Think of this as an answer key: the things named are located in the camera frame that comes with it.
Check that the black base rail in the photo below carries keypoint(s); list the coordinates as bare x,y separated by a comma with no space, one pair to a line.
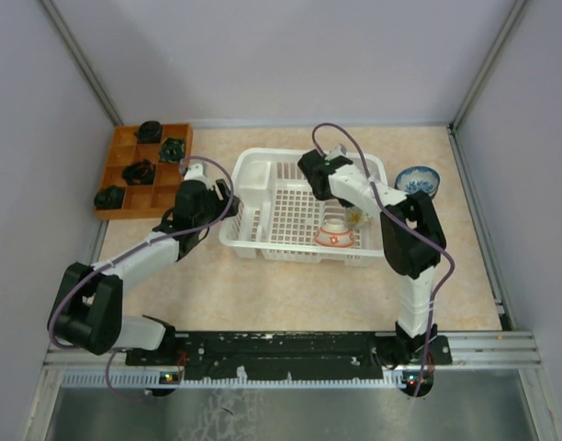
263,356

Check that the black rolled item top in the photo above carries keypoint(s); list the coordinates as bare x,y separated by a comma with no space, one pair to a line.
150,131

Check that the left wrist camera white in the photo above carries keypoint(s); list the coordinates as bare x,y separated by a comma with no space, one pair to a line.
195,171

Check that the white plastic dish rack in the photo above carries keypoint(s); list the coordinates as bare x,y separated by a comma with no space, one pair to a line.
278,215

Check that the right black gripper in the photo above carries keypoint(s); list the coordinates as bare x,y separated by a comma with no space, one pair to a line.
345,203

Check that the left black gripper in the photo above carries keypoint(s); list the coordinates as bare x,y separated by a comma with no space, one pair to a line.
224,191

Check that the green orange floral bowl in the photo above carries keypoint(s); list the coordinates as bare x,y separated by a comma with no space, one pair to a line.
358,223

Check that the blue white patterned bowl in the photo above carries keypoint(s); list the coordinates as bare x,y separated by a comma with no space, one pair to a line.
418,178

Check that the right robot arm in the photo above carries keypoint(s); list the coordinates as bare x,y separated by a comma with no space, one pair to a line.
412,237

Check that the wooden compartment tray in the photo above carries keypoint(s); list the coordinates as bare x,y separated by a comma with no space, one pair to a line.
149,201

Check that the green black rolled item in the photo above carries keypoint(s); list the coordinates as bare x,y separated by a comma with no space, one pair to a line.
172,150

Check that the black orange rolled item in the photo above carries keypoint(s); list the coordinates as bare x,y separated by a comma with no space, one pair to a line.
141,173

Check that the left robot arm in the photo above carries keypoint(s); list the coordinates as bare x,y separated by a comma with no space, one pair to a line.
88,309

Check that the dark green rolled item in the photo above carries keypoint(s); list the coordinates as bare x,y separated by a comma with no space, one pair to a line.
109,198

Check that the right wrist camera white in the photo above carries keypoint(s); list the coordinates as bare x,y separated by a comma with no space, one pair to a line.
337,151

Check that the red white patterned bowl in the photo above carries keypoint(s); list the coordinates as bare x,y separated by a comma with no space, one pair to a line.
334,233

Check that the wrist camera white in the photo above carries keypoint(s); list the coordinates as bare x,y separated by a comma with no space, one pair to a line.
337,151
195,171

